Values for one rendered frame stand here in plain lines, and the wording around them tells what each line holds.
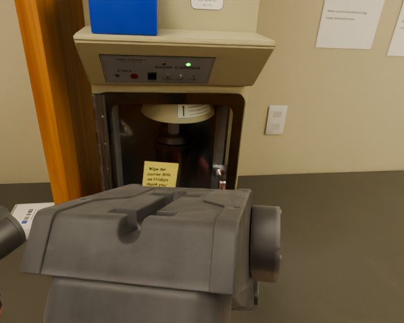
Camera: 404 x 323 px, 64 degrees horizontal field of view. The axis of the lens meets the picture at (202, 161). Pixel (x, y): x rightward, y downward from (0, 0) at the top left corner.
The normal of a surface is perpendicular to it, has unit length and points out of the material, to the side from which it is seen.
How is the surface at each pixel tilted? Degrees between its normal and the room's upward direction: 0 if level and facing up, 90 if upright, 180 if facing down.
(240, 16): 90
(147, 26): 90
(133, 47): 135
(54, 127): 90
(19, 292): 0
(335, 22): 90
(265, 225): 31
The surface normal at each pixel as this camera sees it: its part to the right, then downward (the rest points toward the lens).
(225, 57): 0.07, 0.96
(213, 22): 0.15, 0.47
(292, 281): 0.05, -0.88
